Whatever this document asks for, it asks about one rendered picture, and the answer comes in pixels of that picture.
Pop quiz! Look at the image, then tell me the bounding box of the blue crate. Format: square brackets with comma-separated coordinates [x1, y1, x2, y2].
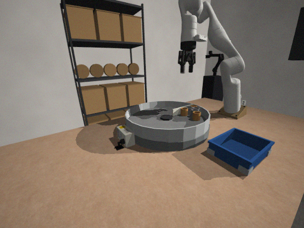
[207, 128, 275, 176]

